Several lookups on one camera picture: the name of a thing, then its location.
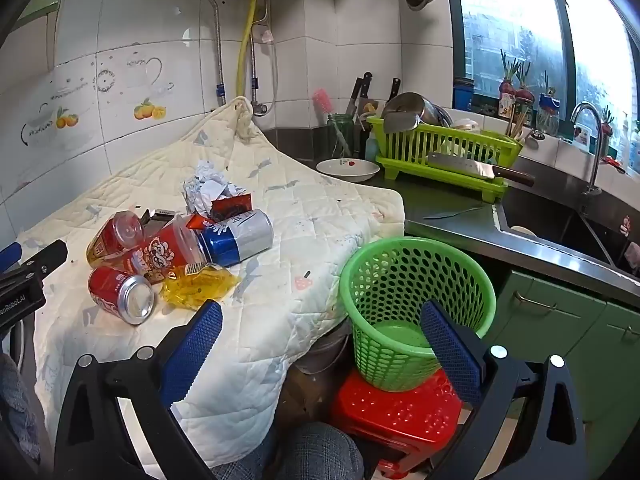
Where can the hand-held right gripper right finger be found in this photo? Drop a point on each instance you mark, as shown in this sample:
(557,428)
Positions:
(450,352)

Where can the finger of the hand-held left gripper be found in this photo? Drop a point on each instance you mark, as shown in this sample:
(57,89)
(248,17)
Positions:
(47,257)
(10,256)

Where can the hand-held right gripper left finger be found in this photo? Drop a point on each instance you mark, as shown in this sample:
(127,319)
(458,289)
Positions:
(192,352)

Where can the red and gold can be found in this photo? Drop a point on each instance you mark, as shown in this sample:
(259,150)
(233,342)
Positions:
(107,245)

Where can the yellow plastic wrapper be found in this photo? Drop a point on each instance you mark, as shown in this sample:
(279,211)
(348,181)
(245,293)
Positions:
(195,287)

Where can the red soda can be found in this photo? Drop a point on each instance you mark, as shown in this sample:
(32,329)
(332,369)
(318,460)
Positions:
(107,287)

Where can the green plastic basket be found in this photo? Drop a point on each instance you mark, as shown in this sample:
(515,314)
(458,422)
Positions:
(370,310)

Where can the red cartoon print cup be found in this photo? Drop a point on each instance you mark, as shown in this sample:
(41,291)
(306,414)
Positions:
(160,255)

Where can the black cardboard box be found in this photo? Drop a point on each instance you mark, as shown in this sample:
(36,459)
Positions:
(162,217)

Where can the blue and silver can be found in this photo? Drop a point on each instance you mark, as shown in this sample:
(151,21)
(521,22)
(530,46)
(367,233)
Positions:
(240,240)

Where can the small orange packet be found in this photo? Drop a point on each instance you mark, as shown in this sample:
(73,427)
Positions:
(197,221)

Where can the dark red snack wrapper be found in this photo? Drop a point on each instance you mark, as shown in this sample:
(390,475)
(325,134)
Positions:
(230,206)

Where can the white paper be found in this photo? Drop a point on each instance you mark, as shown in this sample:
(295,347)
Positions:
(202,185)

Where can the red plastic stool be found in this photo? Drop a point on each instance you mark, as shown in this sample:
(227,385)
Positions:
(395,420)

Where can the grey knit cloth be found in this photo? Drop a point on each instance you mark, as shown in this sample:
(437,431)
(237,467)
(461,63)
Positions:
(15,395)

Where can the dark metal pot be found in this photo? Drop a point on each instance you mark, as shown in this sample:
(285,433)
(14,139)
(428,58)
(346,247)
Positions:
(325,355)

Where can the green cabinet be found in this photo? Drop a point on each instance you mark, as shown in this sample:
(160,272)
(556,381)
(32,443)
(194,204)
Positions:
(575,340)

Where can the white bowl in sink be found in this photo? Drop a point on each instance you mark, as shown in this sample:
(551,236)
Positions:
(522,231)

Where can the person's leg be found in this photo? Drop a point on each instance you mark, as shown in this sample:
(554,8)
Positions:
(310,450)

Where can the steel sink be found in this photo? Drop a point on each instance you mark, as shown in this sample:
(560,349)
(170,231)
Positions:
(550,220)

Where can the cream quilted blanket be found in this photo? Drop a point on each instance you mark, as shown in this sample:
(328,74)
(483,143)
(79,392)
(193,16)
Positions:
(300,210)

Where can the white plate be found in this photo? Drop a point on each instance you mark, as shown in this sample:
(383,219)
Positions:
(345,170)

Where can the green dish rack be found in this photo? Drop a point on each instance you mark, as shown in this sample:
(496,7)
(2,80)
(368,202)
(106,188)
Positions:
(415,140)

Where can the blue dish soap bottle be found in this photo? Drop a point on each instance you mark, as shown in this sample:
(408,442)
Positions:
(371,149)

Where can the white bowl in rack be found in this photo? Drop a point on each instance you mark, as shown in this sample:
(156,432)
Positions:
(467,123)

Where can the chopsticks in holder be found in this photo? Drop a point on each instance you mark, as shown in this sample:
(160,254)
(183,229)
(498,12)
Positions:
(517,125)

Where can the green glass jar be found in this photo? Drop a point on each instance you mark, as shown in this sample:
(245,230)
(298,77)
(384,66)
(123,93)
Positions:
(342,132)

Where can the steel pot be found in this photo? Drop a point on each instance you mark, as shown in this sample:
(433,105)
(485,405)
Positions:
(410,102)

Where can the blue container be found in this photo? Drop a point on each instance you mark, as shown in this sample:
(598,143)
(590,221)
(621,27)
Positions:
(463,95)

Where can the sprouting onion plant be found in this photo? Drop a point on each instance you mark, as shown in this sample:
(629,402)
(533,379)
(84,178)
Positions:
(506,90)
(548,112)
(524,97)

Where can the steel faucet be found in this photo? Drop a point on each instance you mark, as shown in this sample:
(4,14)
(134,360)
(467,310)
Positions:
(595,125)

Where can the pink bottle brush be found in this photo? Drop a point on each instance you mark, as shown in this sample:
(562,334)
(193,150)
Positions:
(322,100)

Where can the window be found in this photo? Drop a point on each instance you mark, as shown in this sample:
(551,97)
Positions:
(500,20)

